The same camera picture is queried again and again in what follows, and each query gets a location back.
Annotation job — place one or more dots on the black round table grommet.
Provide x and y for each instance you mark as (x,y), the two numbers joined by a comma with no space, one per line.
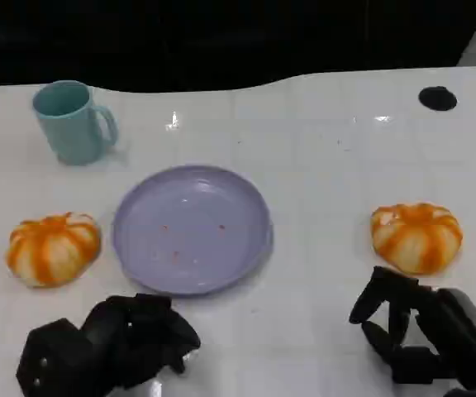
(437,98)

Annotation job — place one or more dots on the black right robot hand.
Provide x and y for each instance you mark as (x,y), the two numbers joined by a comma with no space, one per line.
(448,331)

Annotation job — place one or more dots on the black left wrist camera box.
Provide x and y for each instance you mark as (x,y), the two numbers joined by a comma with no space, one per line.
(50,360)

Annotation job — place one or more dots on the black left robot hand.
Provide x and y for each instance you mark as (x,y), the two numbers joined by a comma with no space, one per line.
(139,335)

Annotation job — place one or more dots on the pale green mug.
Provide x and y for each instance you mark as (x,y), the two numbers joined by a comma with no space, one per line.
(70,124)

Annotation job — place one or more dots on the lilac plate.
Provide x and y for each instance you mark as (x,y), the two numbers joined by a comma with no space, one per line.
(192,229)

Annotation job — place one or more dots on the orange and white bread roll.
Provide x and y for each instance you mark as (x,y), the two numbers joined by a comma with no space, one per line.
(415,237)
(54,250)

